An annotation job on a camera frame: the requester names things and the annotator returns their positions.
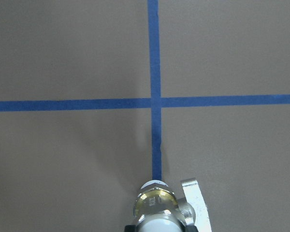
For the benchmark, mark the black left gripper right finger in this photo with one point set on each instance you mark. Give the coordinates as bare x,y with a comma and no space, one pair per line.
191,228

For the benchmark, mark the brass PPR ball valve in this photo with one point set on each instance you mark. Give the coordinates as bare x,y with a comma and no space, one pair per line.
157,209

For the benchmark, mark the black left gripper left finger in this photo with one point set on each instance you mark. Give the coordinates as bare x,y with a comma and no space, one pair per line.
130,228

